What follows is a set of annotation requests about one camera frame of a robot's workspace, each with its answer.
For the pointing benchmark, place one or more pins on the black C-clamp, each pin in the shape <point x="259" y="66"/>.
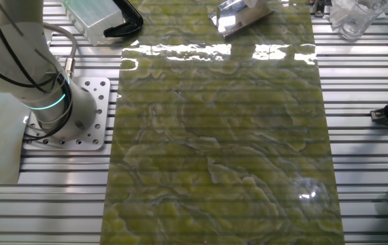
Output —
<point x="132" y="24"/>

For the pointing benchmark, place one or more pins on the small dark metal bracket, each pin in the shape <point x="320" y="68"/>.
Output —
<point x="318" y="8"/>

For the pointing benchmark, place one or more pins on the shiny metal roll holder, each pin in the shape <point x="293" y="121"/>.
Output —
<point x="235" y="18"/>

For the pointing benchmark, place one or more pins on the clear glass cup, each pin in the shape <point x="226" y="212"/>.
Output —
<point x="357" y="29"/>

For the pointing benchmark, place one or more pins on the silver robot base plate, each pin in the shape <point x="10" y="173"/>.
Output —
<point x="95" y="136"/>

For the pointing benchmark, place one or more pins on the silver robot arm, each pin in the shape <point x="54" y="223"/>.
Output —
<point x="10" y="51"/>

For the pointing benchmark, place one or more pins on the crumpled clear plastic bag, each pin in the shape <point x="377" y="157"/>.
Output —
<point x="337" y="12"/>

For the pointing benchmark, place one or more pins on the translucent plastic box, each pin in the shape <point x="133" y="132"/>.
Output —
<point x="95" y="20"/>

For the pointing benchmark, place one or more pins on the green marble pattern mat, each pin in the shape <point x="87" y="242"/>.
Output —
<point x="214" y="153"/>

